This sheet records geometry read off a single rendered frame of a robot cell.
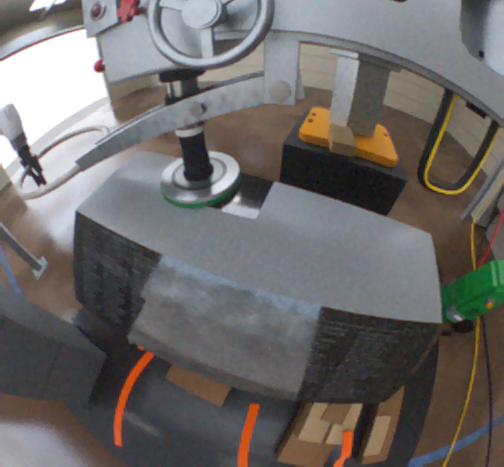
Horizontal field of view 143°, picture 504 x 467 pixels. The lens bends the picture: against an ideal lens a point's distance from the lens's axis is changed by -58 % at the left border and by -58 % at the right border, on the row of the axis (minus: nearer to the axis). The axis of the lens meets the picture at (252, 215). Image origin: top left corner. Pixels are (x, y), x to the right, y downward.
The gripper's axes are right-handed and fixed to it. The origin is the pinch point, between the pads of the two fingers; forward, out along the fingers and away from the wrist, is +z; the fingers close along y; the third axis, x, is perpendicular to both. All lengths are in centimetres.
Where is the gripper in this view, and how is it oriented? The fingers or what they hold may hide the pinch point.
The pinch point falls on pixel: (39, 180)
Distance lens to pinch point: 117.6
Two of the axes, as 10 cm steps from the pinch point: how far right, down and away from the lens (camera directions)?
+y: 9.9, -0.3, 1.2
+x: -1.0, -7.6, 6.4
